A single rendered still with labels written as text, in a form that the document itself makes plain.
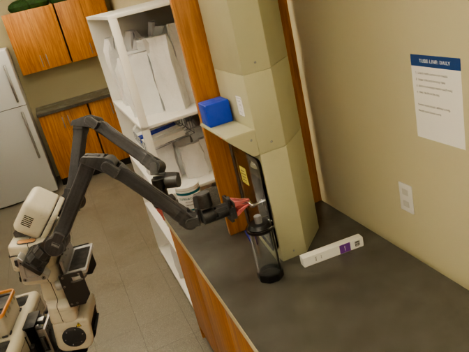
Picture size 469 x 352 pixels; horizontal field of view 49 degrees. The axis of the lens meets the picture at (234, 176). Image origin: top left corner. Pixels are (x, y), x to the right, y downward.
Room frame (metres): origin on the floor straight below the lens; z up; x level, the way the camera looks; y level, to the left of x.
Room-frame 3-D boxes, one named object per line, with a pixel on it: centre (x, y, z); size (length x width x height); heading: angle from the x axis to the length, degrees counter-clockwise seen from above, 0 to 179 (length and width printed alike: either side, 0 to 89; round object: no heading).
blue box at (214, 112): (2.04, 0.01, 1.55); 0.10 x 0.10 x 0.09; 17
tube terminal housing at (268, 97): (2.01, -0.19, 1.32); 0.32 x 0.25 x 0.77; 17
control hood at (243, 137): (1.95, -0.01, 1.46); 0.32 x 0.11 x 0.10; 17
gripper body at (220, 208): (1.87, 0.08, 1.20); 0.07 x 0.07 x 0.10; 16
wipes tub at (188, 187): (2.56, 0.26, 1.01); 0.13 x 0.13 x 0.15
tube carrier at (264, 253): (1.73, -0.05, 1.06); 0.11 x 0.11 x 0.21
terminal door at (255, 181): (1.97, -0.06, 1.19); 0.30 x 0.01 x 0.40; 16
